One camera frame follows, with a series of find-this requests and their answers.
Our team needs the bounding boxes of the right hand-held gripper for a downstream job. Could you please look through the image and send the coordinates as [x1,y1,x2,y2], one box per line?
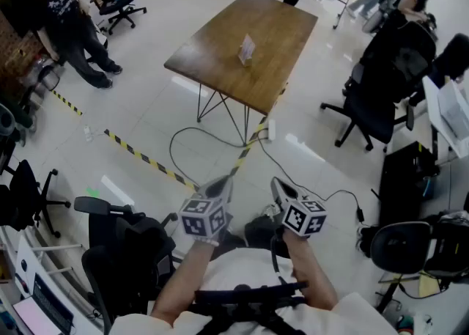
[270,176,328,240]

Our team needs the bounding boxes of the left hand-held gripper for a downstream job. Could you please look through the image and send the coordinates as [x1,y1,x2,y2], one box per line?
[178,175,235,242]

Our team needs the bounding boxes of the white table card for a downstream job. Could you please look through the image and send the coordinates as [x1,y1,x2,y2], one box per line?
[238,34,256,62]

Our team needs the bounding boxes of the person's right forearm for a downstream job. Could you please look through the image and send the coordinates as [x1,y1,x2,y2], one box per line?
[281,230,339,313]

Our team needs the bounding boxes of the person's left forearm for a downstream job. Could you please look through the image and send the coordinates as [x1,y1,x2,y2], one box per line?
[149,240,221,324]

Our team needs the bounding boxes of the person's black trousers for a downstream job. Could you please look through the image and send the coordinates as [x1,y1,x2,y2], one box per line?
[244,216,290,251]

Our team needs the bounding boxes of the yellow black hazard tape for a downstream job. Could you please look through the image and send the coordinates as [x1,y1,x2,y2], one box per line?
[229,116,268,177]
[51,89,84,117]
[103,128,199,192]

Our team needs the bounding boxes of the person's white shirt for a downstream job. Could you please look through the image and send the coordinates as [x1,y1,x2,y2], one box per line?
[109,247,399,335]

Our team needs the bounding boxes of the black chest harness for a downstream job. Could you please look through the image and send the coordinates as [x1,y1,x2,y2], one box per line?
[186,281,311,335]

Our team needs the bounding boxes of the black equipment case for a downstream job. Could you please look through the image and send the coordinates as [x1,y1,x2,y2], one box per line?
[378,141,441,225]

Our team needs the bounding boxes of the wooden table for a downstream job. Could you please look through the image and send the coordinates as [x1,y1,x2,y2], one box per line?
[163,0,319,147]

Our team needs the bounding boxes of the white desk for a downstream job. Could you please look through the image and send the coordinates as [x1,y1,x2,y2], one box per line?
[0,234,104,335]
[421,76,469,159]

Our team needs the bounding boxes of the white box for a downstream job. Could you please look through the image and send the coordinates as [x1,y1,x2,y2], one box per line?
[437,80,469,141]

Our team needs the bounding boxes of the trash can with bag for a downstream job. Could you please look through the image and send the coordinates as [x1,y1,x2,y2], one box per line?
[36,64,62,93]

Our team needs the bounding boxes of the open laptop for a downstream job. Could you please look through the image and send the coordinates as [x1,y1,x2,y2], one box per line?
[12,273,75,335]

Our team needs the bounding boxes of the group of clear water bottles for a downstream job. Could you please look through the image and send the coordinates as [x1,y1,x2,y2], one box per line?
[20,53,49,87]

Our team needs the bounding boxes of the black and white gripper cable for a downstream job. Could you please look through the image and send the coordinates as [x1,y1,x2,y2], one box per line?
[270,234,290,287]

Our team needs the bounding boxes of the black floor cable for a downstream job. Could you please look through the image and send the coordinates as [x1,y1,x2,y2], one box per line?
[169,127,257,190]

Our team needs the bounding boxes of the black cable with adapter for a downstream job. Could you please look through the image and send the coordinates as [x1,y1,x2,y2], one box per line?
[256,137,366,224]

